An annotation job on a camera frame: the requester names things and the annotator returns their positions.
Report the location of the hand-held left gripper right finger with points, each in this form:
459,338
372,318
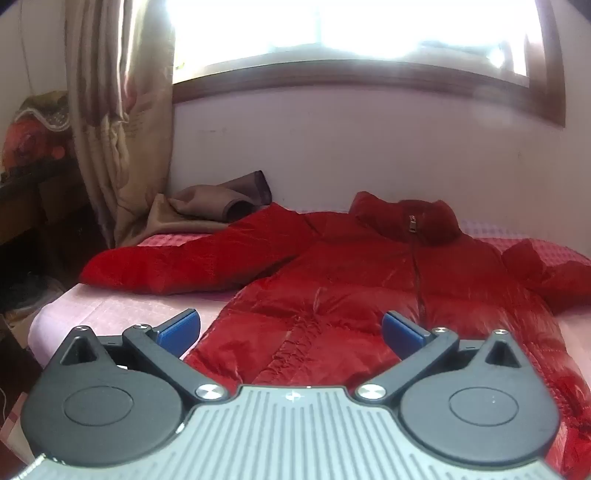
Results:
400,333

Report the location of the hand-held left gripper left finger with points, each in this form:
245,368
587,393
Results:
178,331

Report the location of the red puffer jacket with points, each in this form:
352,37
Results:
369,286

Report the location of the pink checkered bed sheet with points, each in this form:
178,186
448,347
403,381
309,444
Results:
138,309

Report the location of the brown cloth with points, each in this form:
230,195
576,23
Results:
207,203

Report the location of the dark wooden cabinet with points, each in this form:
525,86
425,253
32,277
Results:
32,212

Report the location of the beige patterned curtain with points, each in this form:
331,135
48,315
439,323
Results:
120,120

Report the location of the red floral bedding pile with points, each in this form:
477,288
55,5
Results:
37,134

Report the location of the wooden window frame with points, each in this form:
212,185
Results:
369,76

